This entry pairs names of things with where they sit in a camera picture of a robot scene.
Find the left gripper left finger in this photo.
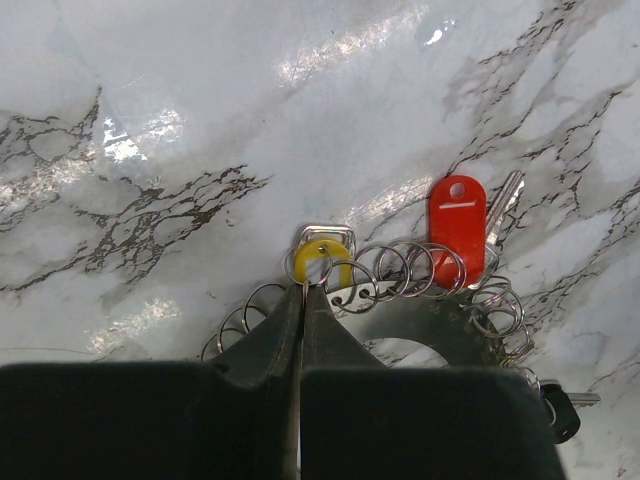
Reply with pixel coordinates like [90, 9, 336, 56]
[1, 286, 303, 479]

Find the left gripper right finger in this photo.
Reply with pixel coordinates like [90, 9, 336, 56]
[300, 289, 565, 479]

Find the yellow key tag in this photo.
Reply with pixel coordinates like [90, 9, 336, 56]
[293, 238, 352, 287]

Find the black head key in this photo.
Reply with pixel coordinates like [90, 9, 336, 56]
[539, 380, 601, 445]

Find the red key tag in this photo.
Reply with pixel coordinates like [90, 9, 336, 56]
[427, 175, 487, 287]

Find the silver key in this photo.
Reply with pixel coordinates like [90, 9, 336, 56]
[469, 170, 524, 290]

